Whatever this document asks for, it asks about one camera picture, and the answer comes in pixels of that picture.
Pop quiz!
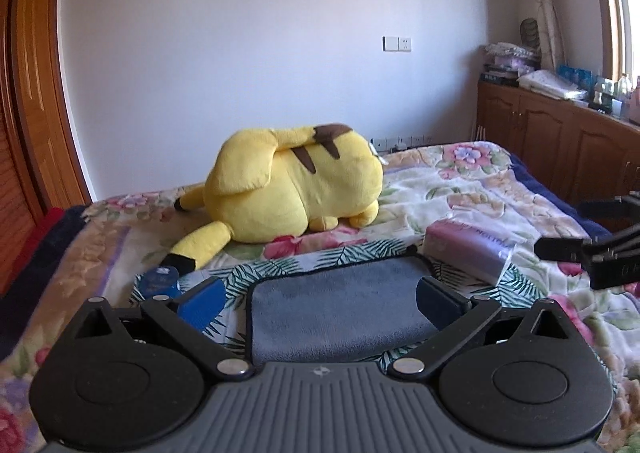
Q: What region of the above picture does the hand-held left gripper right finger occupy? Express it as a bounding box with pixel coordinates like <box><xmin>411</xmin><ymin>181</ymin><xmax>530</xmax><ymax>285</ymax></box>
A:
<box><xmin>388</xmin><ymin>276</ymin><xmax>568</xmax><ymax>382</ymax></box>

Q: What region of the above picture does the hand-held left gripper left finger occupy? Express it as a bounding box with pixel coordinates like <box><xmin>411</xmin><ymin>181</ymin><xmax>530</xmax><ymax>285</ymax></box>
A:
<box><xmin>73</xmin><ymin>277</ymin><xmax>254</xmax><ymax>380</ymax></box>

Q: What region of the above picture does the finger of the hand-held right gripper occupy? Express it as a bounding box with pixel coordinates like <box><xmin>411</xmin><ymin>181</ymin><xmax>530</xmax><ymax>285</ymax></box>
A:
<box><xmin>575</xmin><ymin>191</ymin><xmax>640</xmax><ymax>234</ymax></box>
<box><xmin>533</xmin><ymin>226</ymin><xmax>640</xmax><ymax>290</ymax></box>

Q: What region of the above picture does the grey towel with black edge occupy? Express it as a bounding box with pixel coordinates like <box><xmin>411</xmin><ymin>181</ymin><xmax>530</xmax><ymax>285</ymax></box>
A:
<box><xmin>245</xmin><ymin>255</ymin><xmax>453</xmax><ymax>370</ymax></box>

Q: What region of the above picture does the blue round tin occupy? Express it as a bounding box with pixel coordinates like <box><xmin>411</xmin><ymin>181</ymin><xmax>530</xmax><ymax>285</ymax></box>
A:
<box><xmin>134</xmin><ymin>267</ymin><xmax>182</xmax><ymax>305</ymax></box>

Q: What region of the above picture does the pink tissue pack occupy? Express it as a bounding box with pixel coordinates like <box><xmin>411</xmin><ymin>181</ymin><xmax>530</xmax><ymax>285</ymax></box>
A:
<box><xmin>422</xmin><ymin>220</ymin><xmax>519</xmax><ymax>285</ymax></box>

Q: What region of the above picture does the wooden cabinet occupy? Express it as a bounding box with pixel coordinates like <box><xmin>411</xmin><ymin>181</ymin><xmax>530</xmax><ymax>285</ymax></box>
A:
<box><xmin>476</xmin><ymin>79</ymin><xmax>640</xmax><ymax>236</ymax></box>

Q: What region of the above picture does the group of bottles and jars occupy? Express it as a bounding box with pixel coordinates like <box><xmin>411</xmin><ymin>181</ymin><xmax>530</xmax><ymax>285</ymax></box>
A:
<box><xmin>556</xmin><ymin>64</ymin><xmax>640</xmax><ymax>126</ymax></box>

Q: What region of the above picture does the floral blanket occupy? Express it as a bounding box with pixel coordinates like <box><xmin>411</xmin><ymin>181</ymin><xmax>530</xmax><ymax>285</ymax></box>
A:
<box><xmin>0</xmin><ymin>141</ymin><xmax>640</xmax><ymax>453</ymax></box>

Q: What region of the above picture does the leaf print cloth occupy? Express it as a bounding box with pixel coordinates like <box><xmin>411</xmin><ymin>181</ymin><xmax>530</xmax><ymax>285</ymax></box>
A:
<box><xmin>129</xmin><ymin>236</ymin><xmax>553</xmax><ymax>372</ymax></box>

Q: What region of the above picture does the white plastic bag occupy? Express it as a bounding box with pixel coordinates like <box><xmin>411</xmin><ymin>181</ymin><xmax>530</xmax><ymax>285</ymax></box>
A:
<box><xmin>517</xmin><ymin>70</ymin><xmax>589</xmax><ymax>102</ymax></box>

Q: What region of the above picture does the yellow plush toy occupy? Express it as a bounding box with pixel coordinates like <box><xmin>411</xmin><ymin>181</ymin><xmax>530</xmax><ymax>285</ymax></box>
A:
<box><xmin>159</xmin><ymin>122</ymin><xmax>385</xmax><ymax>275</ymax></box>

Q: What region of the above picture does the stack of books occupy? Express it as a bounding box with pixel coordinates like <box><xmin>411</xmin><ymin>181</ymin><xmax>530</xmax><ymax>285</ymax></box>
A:
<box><xmin>479</xmin><ymin>40</ymin><xmax>543</xmax><ymax>88</ymax></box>

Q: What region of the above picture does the dark woven fan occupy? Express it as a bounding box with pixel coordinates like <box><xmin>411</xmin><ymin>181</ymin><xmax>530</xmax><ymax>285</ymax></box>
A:
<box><xmin>520</xmin><ymin>18</ymin><xmax>542</xmax><ymax>52</ymax></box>

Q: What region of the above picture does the wooden wardrobe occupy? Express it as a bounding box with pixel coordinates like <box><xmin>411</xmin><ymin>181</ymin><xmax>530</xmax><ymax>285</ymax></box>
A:
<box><xmin>0</xmin><ymin>0</ymin><xmax>94</xmax><ymax>299</ymax></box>

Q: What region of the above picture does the white wall socket strip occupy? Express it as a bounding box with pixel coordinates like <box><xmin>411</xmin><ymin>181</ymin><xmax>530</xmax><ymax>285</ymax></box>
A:
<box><xmin>372</xmin><ymin>134</ymin><xmax>434</xmax><ymax>153</ymax></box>

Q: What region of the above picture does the wooden window frame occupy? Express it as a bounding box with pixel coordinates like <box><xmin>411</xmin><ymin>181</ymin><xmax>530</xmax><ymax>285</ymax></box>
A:
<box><xmin>586</xmin><ymin>0</ymin><xmax>640</xmax><ymax>84</ymax></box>

